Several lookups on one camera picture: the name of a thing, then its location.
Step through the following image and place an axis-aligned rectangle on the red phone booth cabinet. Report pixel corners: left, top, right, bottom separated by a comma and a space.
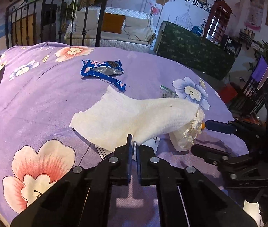
203, 0, 232, 44

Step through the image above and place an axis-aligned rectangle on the blue snack wrapper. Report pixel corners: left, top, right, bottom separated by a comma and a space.
80, 59, 126, 92

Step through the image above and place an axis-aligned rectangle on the white paper towel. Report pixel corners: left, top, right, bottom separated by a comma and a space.
69, 86, 201, 151

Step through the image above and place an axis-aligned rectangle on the green patterned cabinet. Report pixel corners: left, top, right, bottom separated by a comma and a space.
154, 21, 235, 80

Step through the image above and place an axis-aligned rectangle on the white sofa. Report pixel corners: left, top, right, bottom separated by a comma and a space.
64, 7, 156, 52

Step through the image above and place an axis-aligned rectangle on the white plastic wrapper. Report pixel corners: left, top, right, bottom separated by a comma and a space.
169, 108, 205, 152

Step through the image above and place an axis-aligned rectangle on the orange sofa cushion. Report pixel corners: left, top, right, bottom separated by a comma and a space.
101, 13, 126, 34

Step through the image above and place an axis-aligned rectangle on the black metal bed frame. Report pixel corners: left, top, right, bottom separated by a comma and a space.
5, 0, 108, 48

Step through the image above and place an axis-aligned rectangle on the green small wrapper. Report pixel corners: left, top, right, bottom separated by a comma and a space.
160, 85, 178, 98

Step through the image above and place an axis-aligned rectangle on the purple floral bed quilt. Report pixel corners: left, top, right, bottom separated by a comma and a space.
0, 42, 255, 226

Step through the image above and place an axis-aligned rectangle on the black metal rack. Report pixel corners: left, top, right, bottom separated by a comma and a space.
228, 76, 265, 117

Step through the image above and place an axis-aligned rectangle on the purple towel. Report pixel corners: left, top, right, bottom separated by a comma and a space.
251, 56, 268, 83

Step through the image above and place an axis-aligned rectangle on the red bag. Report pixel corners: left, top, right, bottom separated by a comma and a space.
218, 84, 238, 104

